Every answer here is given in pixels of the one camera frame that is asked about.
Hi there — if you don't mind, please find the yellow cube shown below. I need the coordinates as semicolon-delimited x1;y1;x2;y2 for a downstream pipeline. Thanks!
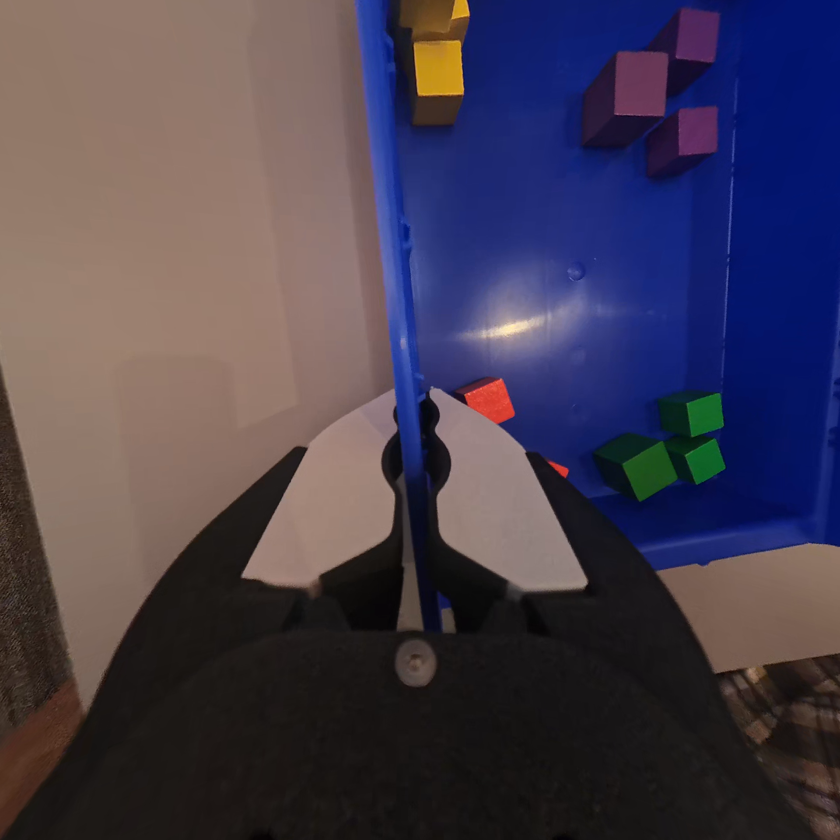
397;0;471;42
410;39;465;126

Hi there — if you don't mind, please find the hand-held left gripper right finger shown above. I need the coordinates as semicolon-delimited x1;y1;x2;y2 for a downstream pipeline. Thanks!
423;387;589;595

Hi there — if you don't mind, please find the blue plastic bin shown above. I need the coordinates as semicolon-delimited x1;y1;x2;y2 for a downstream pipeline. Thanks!
354;0;840;634

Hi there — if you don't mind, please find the person's plaid shirt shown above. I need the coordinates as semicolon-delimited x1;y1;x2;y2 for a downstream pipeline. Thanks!
715;656;840;840

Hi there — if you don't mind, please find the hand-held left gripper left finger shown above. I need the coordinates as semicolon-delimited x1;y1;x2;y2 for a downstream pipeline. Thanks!
240;388;404;592

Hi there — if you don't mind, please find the purple cube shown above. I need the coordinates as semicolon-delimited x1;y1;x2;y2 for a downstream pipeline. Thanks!
650;8;721;96
582;51;670;148
646;106;719;179

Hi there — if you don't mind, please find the large green cube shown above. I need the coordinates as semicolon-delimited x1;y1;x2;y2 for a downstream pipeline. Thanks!
594;433;678;503

